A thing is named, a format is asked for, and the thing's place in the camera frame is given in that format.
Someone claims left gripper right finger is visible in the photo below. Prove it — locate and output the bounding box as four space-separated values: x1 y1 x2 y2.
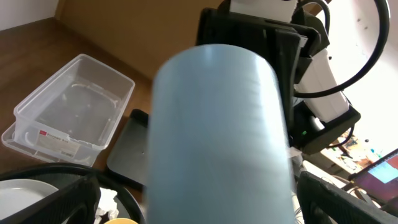
297 172 397 224

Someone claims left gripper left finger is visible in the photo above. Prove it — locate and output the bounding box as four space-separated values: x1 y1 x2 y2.
1 175 101 224

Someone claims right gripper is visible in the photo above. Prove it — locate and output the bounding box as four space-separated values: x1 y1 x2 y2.
196 8 321 129

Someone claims white tissue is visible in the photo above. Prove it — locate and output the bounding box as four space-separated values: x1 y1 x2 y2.
94 187 119 224

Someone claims yellow bowl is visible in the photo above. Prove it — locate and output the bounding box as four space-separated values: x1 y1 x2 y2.
105 218 138 224

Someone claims grey plate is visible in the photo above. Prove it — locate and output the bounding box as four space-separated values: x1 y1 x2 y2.
1 179 58 220

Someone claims blue cup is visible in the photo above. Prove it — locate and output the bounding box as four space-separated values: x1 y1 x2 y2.
145 44 295 223

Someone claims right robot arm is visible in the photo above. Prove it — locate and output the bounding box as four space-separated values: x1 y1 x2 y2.
197 1 361 155

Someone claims round black tray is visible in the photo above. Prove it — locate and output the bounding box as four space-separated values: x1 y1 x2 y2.
1 162 146 223

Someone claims laptop screen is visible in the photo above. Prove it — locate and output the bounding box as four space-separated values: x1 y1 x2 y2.
348 149 397 203

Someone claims black rectangular tray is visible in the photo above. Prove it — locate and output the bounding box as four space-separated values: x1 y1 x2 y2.
106 109 149 191

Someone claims clear plastic bin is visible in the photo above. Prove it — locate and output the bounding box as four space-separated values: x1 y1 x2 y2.
1 54 135 167

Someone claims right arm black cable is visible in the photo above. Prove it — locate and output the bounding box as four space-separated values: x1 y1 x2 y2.
293 0 391 99

